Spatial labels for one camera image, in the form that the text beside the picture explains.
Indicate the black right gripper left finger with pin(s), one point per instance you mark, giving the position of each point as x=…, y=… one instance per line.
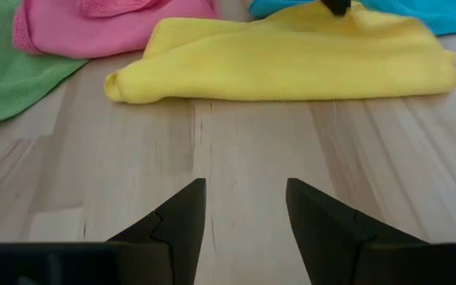
x=184, y=221

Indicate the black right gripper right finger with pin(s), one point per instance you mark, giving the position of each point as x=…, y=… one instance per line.
x=319, y=229

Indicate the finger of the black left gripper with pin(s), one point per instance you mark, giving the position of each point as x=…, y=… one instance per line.
x=337, y=6

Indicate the yellow microfiber towel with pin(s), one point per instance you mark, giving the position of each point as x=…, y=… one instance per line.
x=291, y=59

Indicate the pink microfiber towel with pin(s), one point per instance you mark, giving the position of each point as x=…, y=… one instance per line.
x=113, y=27

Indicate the blue microfiber towel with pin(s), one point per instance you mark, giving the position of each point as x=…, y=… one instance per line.
x=430, y=14

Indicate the green microfiber towel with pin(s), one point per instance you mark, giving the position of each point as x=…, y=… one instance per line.
x=6, y=71

